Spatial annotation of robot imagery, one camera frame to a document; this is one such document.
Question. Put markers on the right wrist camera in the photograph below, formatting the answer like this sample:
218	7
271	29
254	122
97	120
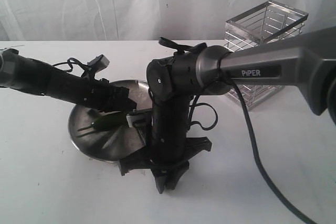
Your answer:
139	118

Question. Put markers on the green chili pepper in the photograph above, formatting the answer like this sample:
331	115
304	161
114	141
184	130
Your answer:
106	122

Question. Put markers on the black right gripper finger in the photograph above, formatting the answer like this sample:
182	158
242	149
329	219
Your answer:
132	162
168	179

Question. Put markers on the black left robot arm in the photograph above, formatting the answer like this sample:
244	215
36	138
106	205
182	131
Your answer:
35	77

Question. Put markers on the chrome wire utensil holder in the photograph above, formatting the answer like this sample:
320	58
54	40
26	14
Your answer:
268	22

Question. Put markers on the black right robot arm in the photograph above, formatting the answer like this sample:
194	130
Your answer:
176	83

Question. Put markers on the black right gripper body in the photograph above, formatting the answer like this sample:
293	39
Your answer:
167	145

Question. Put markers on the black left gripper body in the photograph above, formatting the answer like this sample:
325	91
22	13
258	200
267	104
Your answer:
98	95

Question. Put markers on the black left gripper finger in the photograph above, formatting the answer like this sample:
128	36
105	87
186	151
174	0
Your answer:
122	100
123	108

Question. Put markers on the white backdrop curtain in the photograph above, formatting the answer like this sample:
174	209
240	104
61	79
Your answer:
137	19

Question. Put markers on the round steel plate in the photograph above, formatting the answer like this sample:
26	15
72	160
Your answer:
108	146

